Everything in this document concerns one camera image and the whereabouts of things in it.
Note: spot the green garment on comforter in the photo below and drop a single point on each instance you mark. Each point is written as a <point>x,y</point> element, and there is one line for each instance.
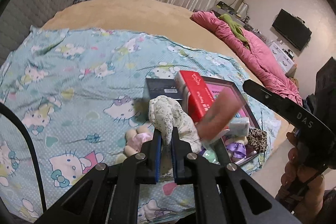
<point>236,29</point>

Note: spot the dark clothes pile on chair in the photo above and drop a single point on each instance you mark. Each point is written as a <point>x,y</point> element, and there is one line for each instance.
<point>322,102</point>

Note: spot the purple tray with pink book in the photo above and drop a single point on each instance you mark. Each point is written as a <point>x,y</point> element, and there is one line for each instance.
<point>216,86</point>

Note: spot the pink quilted comforter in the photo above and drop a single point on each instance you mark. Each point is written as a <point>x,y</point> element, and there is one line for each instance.
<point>258,59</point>

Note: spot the green egg sponge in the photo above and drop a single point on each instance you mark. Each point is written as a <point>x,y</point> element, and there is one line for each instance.
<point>211,156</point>

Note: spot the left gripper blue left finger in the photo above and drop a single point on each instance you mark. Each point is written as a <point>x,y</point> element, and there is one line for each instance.
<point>154,157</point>

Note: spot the red white tissue pack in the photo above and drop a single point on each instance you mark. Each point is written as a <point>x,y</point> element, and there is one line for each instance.
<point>197,98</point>

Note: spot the leopard print scrunchie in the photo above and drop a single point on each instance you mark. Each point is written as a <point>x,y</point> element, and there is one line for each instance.
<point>257,138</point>

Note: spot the white floral scrunchie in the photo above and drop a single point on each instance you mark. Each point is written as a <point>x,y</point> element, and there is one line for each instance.
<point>165,113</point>

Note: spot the black wall television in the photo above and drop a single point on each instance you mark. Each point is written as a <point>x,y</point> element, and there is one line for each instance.
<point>292,29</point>

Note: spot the cluttered desk with mirror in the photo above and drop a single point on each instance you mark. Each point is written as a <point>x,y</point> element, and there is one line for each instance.
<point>238,10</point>

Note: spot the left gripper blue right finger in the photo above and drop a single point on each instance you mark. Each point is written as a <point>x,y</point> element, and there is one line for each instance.
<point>181,164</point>

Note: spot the black cardboard box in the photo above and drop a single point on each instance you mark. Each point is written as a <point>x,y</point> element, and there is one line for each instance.
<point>161,87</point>

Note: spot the round tan bed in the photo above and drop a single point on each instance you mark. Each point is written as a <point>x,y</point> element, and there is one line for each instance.
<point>131,11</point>

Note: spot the small green tissue pack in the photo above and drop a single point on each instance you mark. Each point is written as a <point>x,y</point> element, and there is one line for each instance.
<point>239,127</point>

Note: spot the Hello Kitty blue blanket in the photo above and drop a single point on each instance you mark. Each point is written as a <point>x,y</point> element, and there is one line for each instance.
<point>77,93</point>

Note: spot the white drawer cabinet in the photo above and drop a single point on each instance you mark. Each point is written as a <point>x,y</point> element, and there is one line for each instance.
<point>285,62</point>

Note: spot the pink coral cloth item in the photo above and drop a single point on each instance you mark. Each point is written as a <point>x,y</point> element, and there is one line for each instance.
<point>218,116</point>

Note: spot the purple satin bow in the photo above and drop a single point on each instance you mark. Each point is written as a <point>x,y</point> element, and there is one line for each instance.
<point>236,150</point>

